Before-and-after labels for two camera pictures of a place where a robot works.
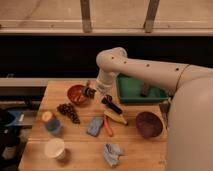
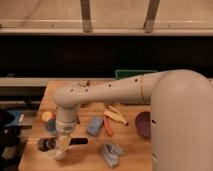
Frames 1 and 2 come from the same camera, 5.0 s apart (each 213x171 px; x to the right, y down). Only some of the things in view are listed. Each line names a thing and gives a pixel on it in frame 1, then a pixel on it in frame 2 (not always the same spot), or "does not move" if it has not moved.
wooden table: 79,127 does not move
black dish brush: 107,100 -> 48,143
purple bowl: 149,124 does not move
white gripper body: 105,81 -> 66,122
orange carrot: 108,126 does not move
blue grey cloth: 111,153 does not move
